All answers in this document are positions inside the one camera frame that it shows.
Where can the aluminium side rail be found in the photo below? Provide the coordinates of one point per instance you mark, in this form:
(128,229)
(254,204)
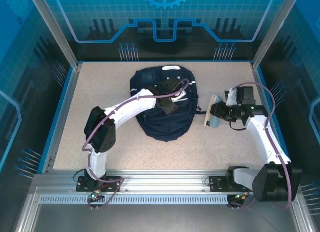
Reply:
(65,104)

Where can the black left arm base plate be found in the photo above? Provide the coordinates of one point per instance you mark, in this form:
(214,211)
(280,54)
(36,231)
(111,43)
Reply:
(83,184)

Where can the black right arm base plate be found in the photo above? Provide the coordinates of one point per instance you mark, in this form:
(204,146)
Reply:
(215,183)

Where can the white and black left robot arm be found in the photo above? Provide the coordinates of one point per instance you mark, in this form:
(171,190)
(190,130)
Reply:
(135,109)

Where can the aluminium frame post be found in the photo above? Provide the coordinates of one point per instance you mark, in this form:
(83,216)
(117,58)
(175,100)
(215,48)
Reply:
(60,35)
(273,30)

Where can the aluminium front rail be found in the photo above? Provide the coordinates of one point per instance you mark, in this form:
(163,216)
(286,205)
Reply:
(162,179)

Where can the navy blue backpack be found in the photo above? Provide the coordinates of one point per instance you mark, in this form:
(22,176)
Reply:
(162,127)

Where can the green-lit power connector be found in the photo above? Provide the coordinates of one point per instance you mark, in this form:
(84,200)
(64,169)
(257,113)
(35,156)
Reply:
(95,195)
(240,197)

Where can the beige and blue stationery box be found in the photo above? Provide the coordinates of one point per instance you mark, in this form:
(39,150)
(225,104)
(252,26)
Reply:
(208,114)

